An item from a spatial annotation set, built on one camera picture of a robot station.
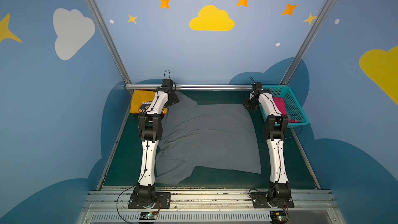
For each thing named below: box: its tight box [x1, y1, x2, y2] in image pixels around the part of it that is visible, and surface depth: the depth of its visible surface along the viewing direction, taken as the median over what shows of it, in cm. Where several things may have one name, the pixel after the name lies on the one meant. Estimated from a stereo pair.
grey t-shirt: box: [155, 91, 262, 185], surface depth 97 cm
